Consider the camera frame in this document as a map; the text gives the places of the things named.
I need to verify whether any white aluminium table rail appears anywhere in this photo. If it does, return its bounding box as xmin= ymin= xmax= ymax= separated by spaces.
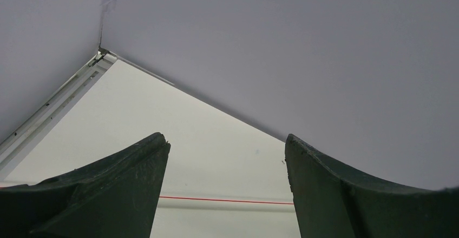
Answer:
xmin=1 ymin=49 xmax=118 ymax=182

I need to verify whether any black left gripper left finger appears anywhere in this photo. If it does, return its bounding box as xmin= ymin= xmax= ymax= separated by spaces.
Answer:
xmin=1 ymin=133 xmax=171 ymax=237

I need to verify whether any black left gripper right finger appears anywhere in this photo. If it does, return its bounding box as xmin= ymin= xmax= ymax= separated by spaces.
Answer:
xmin=285 ymin=134 xmax=458 ymax=237

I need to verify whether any white pipe frame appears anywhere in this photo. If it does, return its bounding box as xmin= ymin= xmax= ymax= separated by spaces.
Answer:
xmin=0 ymin=181 xmax=296 ymax=214

